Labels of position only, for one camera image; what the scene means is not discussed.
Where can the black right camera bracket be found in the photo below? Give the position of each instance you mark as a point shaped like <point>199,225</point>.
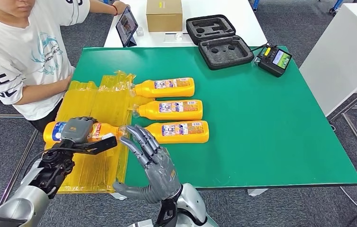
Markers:
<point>166,213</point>

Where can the black foam lined case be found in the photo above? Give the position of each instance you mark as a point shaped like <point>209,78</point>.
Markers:
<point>206,58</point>

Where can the small white charger block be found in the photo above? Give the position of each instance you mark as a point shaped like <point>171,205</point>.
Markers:
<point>139,30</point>

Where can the white table foot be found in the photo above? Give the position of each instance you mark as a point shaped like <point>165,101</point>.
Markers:
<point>119,196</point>
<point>257,193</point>

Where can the person's right forearm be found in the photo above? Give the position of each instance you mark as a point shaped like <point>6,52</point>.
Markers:
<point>40,91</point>

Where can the white table with steel legs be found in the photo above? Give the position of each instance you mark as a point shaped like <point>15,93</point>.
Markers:
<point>338,62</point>

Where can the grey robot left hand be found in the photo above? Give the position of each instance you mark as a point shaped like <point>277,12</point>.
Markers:
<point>76,130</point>

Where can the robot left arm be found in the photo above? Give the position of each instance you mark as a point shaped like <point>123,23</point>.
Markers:
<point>24,203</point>

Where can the white desk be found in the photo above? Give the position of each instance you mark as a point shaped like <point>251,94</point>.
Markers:
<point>247,25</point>

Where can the black remote controller with screen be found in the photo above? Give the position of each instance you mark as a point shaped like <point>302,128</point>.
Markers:
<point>270,67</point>

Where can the orange detergent bottle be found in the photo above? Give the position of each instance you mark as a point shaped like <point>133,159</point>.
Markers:
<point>181,137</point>
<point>48,137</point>
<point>166,92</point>
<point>172,116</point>

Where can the white flat packet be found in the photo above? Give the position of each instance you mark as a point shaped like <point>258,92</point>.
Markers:
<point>178,38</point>

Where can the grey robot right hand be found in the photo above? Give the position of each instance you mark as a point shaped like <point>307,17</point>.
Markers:
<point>162,178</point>

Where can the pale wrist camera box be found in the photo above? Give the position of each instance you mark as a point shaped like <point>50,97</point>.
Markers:
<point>109,136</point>
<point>141,224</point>

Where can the person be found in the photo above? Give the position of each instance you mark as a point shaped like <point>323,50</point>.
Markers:
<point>9,53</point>

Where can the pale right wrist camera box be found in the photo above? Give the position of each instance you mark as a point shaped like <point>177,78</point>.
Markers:
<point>141,224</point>

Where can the person's left hand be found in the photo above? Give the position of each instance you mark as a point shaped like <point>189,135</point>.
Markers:
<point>123,7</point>

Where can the brown cardboard box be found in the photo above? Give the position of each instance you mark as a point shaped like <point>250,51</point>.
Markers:
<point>164,18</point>

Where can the green table mat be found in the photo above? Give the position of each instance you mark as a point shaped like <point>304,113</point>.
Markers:
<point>260,125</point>

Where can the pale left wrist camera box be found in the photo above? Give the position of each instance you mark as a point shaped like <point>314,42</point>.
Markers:
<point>109,136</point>

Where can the steel table frame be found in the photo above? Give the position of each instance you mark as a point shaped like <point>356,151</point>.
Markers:
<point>1,116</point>

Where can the person's left forearm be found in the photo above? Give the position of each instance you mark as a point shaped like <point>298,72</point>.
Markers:
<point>101,7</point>

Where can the black tablet on stand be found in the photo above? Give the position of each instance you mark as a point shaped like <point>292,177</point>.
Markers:
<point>126,26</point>

